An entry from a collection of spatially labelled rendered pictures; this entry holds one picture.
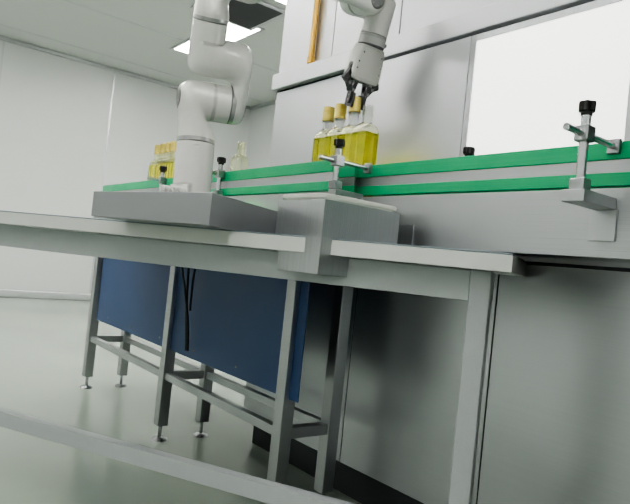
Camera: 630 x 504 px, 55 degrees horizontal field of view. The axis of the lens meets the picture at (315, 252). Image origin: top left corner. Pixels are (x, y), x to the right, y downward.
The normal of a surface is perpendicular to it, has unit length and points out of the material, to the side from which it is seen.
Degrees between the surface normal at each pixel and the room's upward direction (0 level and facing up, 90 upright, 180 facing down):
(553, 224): 90
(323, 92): 90
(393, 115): 90
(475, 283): 90
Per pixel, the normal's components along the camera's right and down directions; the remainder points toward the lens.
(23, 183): 0.61, 0.05
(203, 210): -0.40, -0.06
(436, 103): -0.78, -0.09
